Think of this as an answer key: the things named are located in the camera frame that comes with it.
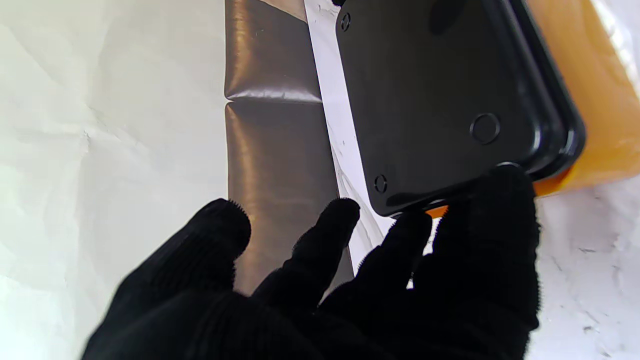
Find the black tissue box base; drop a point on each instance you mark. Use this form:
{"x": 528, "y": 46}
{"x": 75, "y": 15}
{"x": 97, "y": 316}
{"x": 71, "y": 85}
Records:
{"x": 450, "y": 100}

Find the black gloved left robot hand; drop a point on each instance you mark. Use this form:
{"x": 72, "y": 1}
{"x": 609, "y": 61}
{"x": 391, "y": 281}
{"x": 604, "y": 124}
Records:
{"x": 325, "y": 300}

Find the orange plastic tissue box cover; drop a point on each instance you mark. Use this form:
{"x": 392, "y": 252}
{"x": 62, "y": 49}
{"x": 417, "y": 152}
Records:
{"x": 595, "y": 100}

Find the brown leather sofa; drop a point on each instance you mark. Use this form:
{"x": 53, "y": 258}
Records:
{"x": 275, "y": 150}

